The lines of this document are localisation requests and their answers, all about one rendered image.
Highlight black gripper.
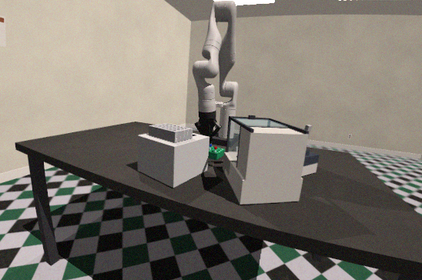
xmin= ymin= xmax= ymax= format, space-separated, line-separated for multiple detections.
xmin=195 ymin=111 xmax=222 ymax=144

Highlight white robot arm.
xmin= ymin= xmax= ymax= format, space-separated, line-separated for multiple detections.
xmin=193 ymin=0 xmax=238 ymax=138

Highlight green tube rack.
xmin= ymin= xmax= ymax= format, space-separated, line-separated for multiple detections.
xmin=208 ymin=146 xmax=225 ymax=160

